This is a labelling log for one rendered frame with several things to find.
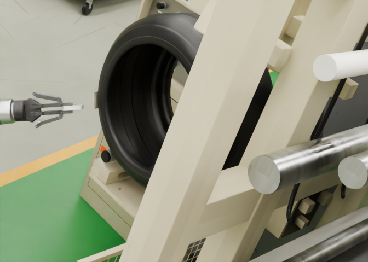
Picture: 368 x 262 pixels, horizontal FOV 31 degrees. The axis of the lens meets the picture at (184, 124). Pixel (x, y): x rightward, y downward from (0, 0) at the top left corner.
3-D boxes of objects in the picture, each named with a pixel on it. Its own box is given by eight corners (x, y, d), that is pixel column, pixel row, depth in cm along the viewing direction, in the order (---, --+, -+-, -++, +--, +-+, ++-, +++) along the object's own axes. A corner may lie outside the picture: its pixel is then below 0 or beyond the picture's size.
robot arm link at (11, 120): (3, 123, 238) (19, 122, 238) (-5, 126, 229) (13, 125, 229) (0, 97, 237) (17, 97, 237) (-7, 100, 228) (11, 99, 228)
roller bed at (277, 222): (279, 200, 249) (311, 134, 235) (309, 225, 241) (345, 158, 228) (247, 213, 234) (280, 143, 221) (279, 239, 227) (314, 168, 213)
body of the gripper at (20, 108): (16, 98, 236) (42, 96, 236) (18, 121, 237) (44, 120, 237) (10, 99, 229) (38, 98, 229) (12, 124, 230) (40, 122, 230)
